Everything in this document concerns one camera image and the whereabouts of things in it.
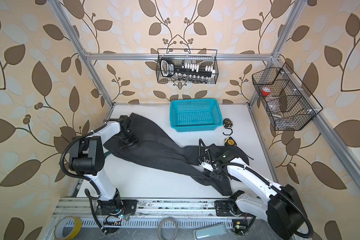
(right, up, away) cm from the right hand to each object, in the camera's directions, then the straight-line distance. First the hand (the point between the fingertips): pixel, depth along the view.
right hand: (217, 171), depth 82 cm
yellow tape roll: (-75, -20, -15) cm, 79 cm away
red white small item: (+28, +45, +2) cm, 53 cm away
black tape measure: (+12, +26, +23) cm, 37 cm away
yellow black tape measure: (+10, +14, +14) cm, 23 cm away
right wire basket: (+34, +36, -9) cm, 50 cm away
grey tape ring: (-30, -21, -11) cm, 38 cm away
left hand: (-49, +13, +11) cm, 52 cm away
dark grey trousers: (-38, +12, +9) cm, 41 cm away
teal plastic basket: (-10, +32, +34) cm, 48 cm away
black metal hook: (+11, +18, +21) cm, 30 cm away
